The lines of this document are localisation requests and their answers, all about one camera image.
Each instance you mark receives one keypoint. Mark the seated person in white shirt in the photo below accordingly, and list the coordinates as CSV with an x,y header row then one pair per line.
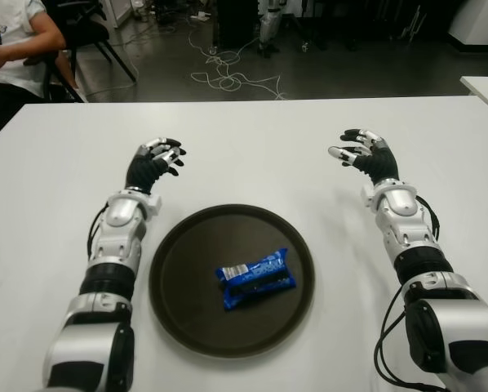
x,y
11,61

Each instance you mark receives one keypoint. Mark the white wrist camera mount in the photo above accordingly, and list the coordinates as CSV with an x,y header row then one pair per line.
x,y
368,198
154,204

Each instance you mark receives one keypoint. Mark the standing humanoid robot legs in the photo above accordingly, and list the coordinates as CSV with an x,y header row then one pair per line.
x,y
268,24

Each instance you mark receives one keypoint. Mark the blue Oreo cookie pack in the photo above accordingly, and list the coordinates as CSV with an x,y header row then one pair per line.
x,y
248,277

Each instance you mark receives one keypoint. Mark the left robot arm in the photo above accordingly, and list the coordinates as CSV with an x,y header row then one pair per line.
x,y
117,232

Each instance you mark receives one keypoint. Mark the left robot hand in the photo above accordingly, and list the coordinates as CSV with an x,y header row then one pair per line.
x,y
144,169

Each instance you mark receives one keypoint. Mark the white cabinet with black base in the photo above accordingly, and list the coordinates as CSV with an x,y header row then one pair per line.
x,y
476,20

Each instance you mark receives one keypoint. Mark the round dark brown tray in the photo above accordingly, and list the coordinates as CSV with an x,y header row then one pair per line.
x,y
187,318

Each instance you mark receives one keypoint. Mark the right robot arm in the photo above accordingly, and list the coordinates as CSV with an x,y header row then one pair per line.
x,y
403,228

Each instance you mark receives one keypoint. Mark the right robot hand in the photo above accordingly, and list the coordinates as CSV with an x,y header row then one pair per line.
x,y
380,163

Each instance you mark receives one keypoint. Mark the white power strip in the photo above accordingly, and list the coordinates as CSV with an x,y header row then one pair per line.
x,y
201,17

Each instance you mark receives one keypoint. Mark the white cabinet frame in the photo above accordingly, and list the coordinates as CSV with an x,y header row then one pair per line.
x,y
117,12

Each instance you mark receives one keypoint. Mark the black office chair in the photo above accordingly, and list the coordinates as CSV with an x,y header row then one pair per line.
x,y
85,30

